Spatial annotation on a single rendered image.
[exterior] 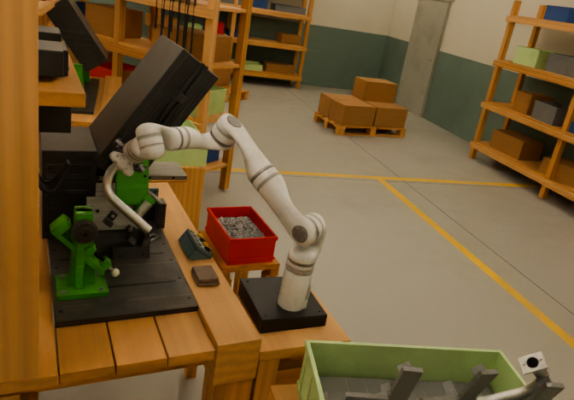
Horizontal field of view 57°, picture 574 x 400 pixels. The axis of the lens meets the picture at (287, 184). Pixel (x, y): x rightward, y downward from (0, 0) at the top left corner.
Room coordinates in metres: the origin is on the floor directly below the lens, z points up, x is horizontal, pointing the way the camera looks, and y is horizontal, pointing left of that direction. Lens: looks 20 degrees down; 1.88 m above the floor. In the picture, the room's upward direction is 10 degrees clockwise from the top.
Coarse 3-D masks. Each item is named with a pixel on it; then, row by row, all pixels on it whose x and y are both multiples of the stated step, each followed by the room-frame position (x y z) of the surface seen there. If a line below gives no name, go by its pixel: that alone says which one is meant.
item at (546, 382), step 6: (546, 378) 1.04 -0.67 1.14; (540, 384) 1.04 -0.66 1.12; (546, 384) 1.02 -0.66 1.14; (552, 384) 1.02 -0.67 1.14; (558, 384) 1.02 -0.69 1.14; (540, 390) 1.02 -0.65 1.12; (546, 390) 1.02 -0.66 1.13; (552, 390) 1.02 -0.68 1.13; (558, 390) 1.02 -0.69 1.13; (534, 396) 1.03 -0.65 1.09; (540, 396) 1.03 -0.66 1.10; (546, 396) 1.03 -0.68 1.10; (552, 396) 1.03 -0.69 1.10
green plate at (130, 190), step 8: (120, 176) 1.74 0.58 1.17; (136, 176) 1.77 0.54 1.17; (144, 176) 1.78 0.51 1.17; (120, 184) 1.74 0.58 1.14; (128, 184) 1.75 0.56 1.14; (136, 184) 1.76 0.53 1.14; (144, 184) 1.78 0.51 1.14; (120, 192) 1.73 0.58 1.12; (128, 192) 1.74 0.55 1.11; (136, 192) 1.76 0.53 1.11; (144, 192) 1.77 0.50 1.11; (128, 200) 1.74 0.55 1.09; (136, 200) 1.75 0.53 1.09
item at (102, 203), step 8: (88, 200) 1.69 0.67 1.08; (96, 200) 1.70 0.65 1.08; (104, 200) 1.71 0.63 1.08; (96, 208) 1.70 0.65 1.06; (104, 208) 1.71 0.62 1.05; (112, 208) 1.72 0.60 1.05; (96, 216) 1.69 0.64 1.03; (104, 216) 1.70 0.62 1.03; (120, 216) 1.72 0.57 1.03; (104, 224) 1.70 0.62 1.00; (120, 224) 1.72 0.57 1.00; (128, 224) 1.74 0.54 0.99
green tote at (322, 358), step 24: (312, 360) 1.20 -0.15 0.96; (336, 360) 1.29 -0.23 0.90; (360, 360) 1.30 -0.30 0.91; (384, 360) 1.32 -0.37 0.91; (408, 360) 1.33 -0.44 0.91; (432, 360) 1.34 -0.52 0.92; (456, 360) 1.36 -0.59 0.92; (480, 360) 1.37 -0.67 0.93; (504, 360) 1.35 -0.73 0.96; (312, 384) 1.15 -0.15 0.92; (504, 384) 1.32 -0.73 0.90
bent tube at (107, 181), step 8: (112, 168) 1.63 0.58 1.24; (104, 176) 1.61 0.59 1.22; (112, 176) 1.62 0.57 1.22; (104, 184) 1.60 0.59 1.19; (104, 192) 1.59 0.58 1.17; (112, 192) 1.60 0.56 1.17; (112, 200) 1.59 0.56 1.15; (120, 200) 1.60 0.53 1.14; (120, 208) 1.59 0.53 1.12; (128, 208) 1.60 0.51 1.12; (128, 216) 1.59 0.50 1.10; (136, 216) 1.60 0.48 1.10; (136, 224) 1.60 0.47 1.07; (144, 224) 1.60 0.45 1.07; (144, 232) 1.61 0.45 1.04
